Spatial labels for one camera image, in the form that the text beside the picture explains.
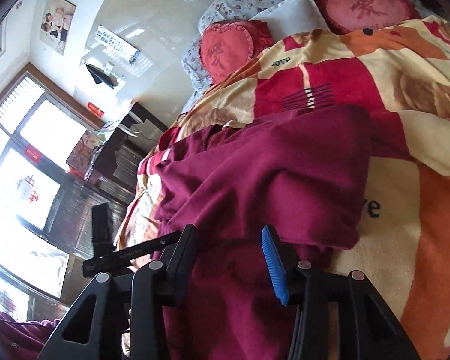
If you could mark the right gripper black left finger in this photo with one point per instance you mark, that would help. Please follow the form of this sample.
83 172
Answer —
112 305

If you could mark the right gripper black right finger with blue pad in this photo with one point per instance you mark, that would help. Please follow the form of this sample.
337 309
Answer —
338 316

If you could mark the maroon fleece garment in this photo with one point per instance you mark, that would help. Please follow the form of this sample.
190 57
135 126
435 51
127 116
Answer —
303 172

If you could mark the purple sleeve left forearm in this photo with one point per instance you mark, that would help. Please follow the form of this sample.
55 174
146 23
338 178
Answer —
23 340

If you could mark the dark wooden side table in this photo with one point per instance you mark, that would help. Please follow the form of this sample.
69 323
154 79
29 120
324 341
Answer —
114 167

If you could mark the left red heart cushion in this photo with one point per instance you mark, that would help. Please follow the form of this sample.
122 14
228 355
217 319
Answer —
226 47

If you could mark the red heart cushion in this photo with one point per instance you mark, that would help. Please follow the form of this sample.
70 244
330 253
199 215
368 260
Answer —
346 16
226 47

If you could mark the red cream patterned blanket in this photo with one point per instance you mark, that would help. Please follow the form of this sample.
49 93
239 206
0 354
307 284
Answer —
404 229

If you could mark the white pillow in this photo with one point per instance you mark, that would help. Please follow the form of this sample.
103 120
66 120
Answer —
290 17

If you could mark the right red heart cushion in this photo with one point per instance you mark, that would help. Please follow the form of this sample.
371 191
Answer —
346 16

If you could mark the window with wooden frame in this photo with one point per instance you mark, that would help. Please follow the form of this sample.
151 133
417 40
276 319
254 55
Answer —
45 209

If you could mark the dark cloth on wall hook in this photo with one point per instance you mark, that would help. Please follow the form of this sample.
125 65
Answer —
101 77

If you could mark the wall calendar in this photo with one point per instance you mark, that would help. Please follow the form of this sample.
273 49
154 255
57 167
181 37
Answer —
120 47

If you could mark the wall photo poster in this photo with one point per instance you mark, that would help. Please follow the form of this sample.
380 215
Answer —
55 24

